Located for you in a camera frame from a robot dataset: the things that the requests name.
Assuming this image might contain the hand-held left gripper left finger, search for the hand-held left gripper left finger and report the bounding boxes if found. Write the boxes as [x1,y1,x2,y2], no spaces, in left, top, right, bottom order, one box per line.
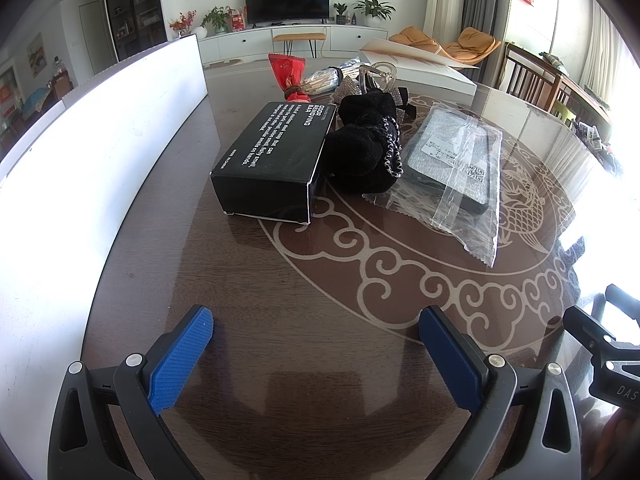
[47,305,216,480]

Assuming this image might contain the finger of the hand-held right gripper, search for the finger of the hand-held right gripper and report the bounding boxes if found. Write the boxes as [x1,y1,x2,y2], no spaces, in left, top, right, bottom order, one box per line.
[562,304,622,362]
[593,283,640,345]

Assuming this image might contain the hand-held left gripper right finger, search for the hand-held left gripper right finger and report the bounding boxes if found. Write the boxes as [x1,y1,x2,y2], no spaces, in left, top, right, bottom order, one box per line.
[417,306,583,480]

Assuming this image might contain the phone case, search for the phone case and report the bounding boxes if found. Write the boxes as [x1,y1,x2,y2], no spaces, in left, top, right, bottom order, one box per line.
[362,104,504,269]

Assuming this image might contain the large white cardboard box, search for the large white cardboard box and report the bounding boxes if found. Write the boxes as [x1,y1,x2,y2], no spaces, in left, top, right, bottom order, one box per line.
[0,34,209,480]

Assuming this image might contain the black scrunchie chain trim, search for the black scrunchie chain trim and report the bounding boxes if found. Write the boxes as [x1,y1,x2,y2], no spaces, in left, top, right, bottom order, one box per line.
[323,92,405,194]

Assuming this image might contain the black printed carton box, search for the black printed carton box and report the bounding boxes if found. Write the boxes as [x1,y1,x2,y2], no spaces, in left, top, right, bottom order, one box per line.
[209,101,340,225]

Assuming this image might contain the rhinestone bow hair clip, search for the rhinestone bow hair clip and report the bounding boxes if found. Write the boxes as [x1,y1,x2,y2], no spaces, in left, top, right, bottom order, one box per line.
[332,84,421,117]

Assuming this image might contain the chopsticks bundle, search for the chopsticks bundle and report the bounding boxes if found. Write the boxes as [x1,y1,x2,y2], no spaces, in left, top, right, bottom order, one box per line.
[299,59,362,95]

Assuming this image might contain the red foil packet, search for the red foil packet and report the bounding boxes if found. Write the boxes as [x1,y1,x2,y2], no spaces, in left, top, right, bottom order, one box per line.
[268,52,307,104]

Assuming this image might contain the person's right hand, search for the person's right hand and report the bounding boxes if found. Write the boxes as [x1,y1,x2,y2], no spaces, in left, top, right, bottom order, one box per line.
[597,406,640,461]

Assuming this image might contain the dark wooden side table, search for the dark wooden side table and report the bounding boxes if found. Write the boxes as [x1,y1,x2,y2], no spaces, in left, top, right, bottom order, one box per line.
[549,51,614,143]

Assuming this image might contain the flat white cardboard package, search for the flat white cardboard package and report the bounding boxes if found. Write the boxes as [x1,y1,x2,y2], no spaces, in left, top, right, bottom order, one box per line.
[359,37,479,96]

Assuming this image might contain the dining table blue cloth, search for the dining table blue cloth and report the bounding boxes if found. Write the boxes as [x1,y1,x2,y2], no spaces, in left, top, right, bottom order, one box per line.
[21,86,52,112]

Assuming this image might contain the orange rocking lounge chair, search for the orange rocking lounge chair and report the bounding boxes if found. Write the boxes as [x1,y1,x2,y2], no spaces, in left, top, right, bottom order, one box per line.
[388,25,502,64]

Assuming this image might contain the white television cabinet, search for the white television cabinet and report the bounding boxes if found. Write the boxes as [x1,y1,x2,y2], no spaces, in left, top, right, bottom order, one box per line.
[197,24,391,65]

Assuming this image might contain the red flower arrangement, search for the red flower arrangement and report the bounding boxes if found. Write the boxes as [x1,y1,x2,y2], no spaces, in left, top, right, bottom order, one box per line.
[168,9,199,39]

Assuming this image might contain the bushy green potted plant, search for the bushy green potted plant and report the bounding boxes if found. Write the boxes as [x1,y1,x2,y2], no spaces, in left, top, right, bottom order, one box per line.
[202,6,235,35]

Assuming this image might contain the wooden stool metal legs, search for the wooden stool metal legs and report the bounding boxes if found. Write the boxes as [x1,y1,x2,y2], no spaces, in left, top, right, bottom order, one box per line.
[272,32,327,59]

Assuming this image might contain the dark glass display cabinet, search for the dark glass display cabinet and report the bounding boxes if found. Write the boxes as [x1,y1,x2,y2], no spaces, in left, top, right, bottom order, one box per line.
[102,0,169,62]

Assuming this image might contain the large leafy potted plant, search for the large leafy potted plant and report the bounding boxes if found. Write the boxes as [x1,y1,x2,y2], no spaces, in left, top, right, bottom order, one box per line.
[352,0,396,29]

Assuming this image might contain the black flat television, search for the black flat television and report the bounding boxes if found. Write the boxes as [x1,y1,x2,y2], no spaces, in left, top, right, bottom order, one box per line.
[243,0,331,25]

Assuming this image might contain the framed wall painting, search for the framed wall painting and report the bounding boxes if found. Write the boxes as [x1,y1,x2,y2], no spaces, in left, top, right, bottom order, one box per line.
[27,33,46,77]

